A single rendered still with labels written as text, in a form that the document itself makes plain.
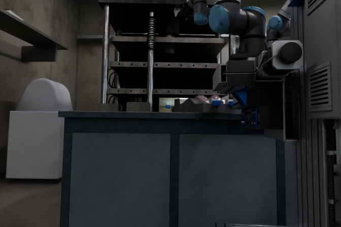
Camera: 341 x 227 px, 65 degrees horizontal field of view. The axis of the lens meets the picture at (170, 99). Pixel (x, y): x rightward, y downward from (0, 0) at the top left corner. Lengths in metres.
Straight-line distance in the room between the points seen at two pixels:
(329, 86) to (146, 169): 1.14
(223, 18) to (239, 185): 0.99
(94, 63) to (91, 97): 0.70
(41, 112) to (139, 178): 2.05
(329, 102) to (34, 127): 3.14
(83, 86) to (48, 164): 2.52
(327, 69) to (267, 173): 1.05
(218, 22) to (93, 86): 4.53
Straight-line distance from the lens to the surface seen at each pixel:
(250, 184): 1.73
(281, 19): 1.65
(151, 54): 2.46
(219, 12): 1.20
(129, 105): 1.77
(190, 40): 2.59
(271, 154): 1.74
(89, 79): 5.59
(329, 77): 0.79
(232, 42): 2.54
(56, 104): 3.42
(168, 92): 2.48
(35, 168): 3.52
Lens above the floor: 0.75
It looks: 5 degrees up
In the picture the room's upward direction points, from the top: 1 degrees clockwise
